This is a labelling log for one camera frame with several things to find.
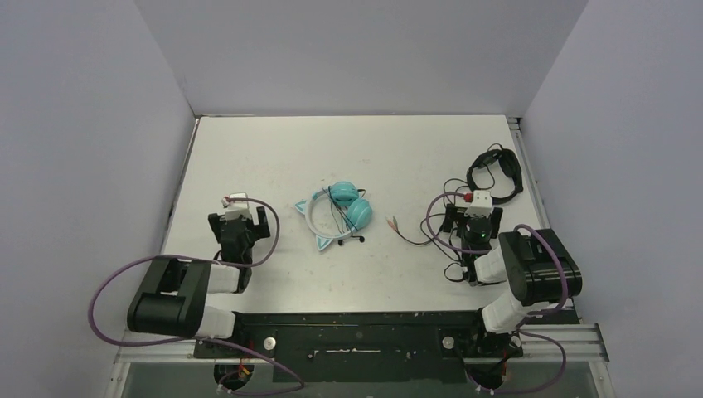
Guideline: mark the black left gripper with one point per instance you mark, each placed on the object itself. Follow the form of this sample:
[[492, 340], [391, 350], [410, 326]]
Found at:
[[258, 230]]

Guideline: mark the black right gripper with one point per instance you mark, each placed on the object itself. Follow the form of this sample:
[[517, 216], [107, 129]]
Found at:
[[452, 218]]

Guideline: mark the black cable pink green plugs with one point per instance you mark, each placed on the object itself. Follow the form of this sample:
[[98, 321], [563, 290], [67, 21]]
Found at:
[[448, 250]]

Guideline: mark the teal cat ear headphones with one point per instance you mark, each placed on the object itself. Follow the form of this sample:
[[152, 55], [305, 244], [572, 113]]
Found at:
[[349, 203]]

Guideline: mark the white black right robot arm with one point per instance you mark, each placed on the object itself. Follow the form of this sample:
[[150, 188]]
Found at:
[[540, 273]]

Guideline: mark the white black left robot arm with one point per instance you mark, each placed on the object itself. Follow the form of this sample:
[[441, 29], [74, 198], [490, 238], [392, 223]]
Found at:
[[171, 299]]

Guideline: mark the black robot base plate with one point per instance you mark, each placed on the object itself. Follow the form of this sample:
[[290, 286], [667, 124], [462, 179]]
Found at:
[[378, 347]]

